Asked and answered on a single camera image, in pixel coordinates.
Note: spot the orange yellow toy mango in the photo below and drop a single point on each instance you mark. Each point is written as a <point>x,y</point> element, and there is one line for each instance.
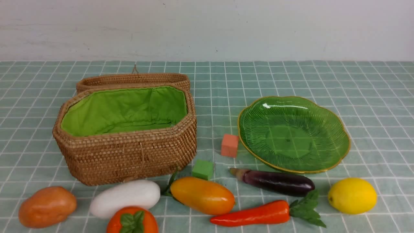
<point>207,197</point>

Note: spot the purple toy eggplant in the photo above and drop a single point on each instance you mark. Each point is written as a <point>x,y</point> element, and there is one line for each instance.
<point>283,183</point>

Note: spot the red toy chili pepper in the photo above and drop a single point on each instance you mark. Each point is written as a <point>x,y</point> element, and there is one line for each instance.
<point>276,212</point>

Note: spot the orange toy persimmon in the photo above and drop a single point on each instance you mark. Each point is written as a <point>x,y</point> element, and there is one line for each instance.
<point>132,219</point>

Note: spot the yellow toy lemon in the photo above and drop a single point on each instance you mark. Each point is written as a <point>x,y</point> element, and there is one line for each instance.
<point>352,196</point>

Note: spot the brown toy potato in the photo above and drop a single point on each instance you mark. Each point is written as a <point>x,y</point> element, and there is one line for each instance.
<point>47,207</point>

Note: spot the orange foam cube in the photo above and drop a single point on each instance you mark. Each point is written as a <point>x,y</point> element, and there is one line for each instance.
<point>229,145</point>

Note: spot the green foam cube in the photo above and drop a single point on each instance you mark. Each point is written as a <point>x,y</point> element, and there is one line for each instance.
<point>202,169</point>

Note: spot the woven wicker basket lid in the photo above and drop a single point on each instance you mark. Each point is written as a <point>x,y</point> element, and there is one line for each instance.
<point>177,79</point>

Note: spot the green plastic leaf sprig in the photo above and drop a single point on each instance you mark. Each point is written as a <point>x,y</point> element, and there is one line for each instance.
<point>167,190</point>

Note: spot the woven wicker basket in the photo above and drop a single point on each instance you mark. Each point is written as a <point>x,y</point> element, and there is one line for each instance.
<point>125,132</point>

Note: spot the green leaf-shaped glass plate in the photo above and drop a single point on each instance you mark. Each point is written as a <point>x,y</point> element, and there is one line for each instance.
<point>293,134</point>

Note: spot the white toy radish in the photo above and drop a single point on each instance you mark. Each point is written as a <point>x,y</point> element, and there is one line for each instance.
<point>141,193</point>

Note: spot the teal checkered tablecloth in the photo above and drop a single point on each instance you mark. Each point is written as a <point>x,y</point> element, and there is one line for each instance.
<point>373,99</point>

